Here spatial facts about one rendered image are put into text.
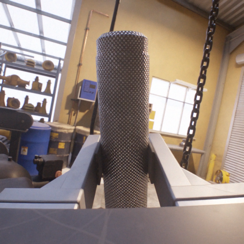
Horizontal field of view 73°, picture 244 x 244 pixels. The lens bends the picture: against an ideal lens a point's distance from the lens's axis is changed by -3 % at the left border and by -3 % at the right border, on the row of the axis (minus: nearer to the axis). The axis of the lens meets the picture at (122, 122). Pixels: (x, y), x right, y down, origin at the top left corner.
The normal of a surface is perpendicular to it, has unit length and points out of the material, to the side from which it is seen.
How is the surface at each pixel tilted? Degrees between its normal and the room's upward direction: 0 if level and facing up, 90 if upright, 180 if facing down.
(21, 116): 90
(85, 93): 90
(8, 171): 35
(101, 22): 90
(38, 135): 90
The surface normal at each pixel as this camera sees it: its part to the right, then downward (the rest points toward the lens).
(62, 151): 0.76, 0.18
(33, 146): 0.54, 0.14
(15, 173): 0.71, -0.66
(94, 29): 0.33, 0.11
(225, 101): -0.92, -0.17
